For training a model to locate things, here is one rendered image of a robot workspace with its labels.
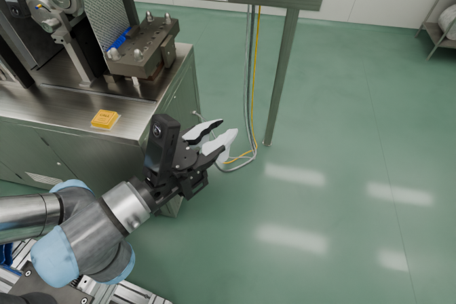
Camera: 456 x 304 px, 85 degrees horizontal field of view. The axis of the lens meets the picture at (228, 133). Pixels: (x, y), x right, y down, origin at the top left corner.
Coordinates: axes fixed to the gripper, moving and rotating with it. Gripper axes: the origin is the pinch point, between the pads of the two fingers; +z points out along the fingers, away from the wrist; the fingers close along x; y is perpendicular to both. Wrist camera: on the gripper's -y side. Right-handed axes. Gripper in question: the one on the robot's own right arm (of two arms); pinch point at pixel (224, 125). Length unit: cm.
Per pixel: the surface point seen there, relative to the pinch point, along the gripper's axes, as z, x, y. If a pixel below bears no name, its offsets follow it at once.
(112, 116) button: -8, -57, 24
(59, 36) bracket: -7, -80, -1
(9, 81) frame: -29, -107, 17
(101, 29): 8, -80, 2
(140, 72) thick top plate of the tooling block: 11, -62, 15
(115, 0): 21, -87, -4
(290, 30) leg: 86, -44, 21
